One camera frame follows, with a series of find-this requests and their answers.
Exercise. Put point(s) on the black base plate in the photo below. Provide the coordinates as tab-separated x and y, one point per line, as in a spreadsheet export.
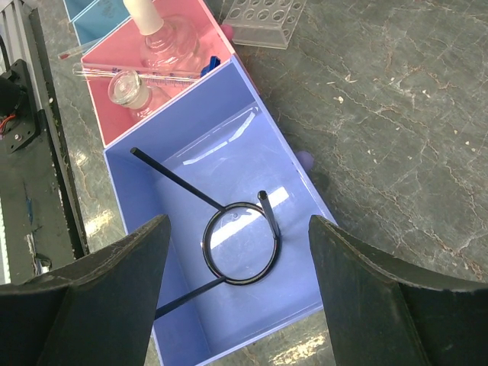
43	221

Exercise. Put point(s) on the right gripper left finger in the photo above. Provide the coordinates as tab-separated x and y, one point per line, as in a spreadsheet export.
98	310

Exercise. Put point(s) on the pink bin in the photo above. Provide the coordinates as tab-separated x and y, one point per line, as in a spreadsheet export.
121	47

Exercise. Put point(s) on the small glass beaker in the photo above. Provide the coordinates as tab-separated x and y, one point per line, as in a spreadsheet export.
129	90

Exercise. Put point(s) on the blue base graduated cylinder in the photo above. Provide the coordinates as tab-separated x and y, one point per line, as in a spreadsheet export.
176	78

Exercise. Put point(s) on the glass alcohol lamp white cap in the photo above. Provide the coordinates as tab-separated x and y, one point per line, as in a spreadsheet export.
169	43

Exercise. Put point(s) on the light blue bin right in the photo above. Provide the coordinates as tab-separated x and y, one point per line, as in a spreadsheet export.
99	20

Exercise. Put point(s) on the light blue cable duct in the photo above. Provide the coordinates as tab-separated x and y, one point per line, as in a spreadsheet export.
5	270

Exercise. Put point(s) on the black wire ring stand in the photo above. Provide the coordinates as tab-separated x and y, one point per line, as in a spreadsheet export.
241	242

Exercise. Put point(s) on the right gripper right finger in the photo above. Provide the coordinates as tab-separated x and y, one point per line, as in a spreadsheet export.
381	310

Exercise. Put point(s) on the large purple bin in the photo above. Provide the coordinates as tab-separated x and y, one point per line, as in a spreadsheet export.
219	137

